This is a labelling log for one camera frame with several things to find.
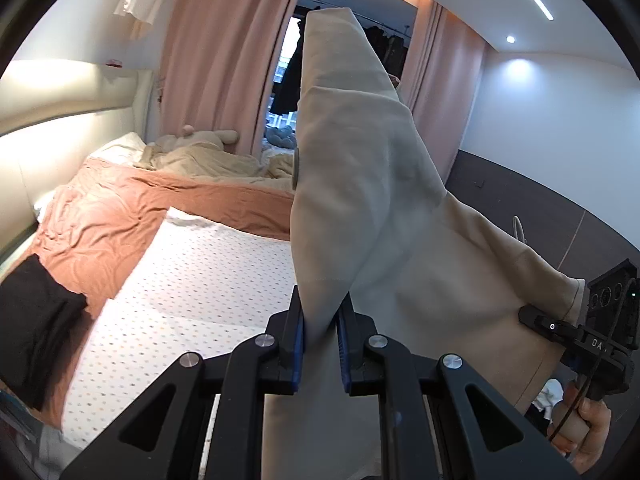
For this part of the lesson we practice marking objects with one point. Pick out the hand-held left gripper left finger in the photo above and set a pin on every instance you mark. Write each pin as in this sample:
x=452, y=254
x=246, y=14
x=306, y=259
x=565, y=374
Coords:
x=298, y=345

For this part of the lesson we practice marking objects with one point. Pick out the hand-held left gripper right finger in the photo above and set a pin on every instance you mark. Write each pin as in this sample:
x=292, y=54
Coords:
x=345, y=355

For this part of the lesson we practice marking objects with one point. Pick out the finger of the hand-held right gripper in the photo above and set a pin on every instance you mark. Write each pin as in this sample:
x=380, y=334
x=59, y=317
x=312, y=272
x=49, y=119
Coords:
x=547, y=325

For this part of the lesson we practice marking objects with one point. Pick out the beige jacket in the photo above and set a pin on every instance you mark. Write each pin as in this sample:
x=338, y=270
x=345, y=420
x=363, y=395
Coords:
x=375, y=210

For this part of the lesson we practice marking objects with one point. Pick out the row of dark hung clothes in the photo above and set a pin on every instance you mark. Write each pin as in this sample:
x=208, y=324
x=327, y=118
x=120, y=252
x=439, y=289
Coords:
x=287, y=85

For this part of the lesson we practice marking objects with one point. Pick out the black folded clothes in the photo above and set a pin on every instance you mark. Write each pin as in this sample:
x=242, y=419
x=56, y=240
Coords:
x=35, y=320

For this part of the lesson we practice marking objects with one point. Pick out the person's right hand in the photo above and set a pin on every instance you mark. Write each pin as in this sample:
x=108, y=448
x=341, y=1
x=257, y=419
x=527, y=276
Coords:
x=595, y=425

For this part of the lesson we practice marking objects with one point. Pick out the white floral bed sheet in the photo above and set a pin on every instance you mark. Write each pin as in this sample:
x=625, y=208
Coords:
x=190, y=285

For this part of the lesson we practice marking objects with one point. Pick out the beige duvet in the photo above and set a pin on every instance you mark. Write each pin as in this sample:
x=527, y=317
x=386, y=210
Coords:
x=210, y=165

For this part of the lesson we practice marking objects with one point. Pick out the blue plush toy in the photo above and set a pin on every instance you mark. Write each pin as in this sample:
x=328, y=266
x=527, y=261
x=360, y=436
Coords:
x=280, y=137

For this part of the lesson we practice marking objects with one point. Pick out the orange blanket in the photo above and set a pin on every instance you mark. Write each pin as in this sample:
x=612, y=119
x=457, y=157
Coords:
x=125, y=210

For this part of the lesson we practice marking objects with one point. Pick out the beige plush toy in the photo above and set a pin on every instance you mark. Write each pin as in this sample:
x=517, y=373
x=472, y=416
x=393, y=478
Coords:
x=200, y=139

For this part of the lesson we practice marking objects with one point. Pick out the pink curtain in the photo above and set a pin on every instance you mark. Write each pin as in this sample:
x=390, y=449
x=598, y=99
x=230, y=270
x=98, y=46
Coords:
x=445, y=85
x=225, y=60

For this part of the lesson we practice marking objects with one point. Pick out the white pillow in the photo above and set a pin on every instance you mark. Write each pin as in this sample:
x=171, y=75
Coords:
x=120, y=147

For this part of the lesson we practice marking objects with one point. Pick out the cream padded headboard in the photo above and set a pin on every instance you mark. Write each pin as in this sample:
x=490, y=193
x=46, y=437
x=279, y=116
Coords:
x=60, y=150

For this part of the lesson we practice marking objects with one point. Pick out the dark framed window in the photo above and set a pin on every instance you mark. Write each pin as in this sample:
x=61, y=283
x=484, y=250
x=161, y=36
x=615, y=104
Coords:
x=287, y=35

